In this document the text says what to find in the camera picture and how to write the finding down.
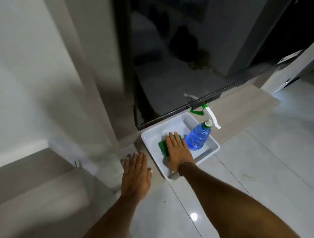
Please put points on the person's left hand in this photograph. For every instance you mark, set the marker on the person's left hand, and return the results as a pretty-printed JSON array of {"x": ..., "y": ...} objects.
[{"x": 136, "y": 176}]

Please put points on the person's right hand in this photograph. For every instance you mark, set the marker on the person's right hand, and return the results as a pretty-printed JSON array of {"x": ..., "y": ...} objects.
[{"x": 177, "y": 154}]

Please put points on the green cleaning cloth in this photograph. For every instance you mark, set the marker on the green cleaning cloth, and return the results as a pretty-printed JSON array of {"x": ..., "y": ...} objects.
[{"x": 162, "y": 147}]

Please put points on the person's right forearm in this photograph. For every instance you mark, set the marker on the person's right forearm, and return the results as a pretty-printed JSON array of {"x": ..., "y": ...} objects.
[{"x": 233, "y": 208}]

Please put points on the person's left forearm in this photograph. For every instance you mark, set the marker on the person's left forearm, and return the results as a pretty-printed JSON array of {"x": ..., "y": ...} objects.
[{"x": 115, "y": 218}]

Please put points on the dark wrist band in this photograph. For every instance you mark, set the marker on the dark wrist band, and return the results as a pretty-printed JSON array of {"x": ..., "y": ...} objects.
[{"x": 180, "y": 172}]

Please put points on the blue spray bottle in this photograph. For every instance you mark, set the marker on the blue spray bottle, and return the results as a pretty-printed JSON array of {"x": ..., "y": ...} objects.
[{"x": 198, "y": 137}]

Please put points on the white plastic tray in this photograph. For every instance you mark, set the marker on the white plastic tray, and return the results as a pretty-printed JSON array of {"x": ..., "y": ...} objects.
[{"x": 179, "y": 122}]

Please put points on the black television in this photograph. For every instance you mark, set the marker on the black television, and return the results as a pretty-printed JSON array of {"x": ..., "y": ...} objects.
[{"x": 171, "y": 73}]

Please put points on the grey wooden ledge shelf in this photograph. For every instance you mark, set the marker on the grey wooden ledge shelf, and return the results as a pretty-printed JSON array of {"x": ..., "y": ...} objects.
[{"x": 245, "y": 105}]

